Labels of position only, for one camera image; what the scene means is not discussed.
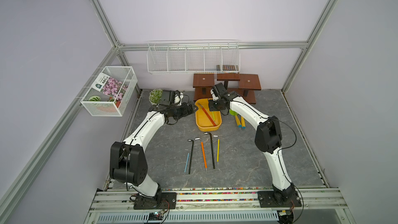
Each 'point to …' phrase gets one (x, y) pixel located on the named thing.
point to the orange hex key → (203, 153)
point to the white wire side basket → (95, 103)
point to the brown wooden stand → (245, 84)
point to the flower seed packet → (110, 86)
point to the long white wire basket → (190, 56)
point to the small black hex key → (190, 164)
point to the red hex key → (207, 114)
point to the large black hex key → (213, 163)
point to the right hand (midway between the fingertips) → (210, 105)
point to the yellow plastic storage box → (203, 122)
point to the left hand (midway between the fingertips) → (193, 111)
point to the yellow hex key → (218, 148)
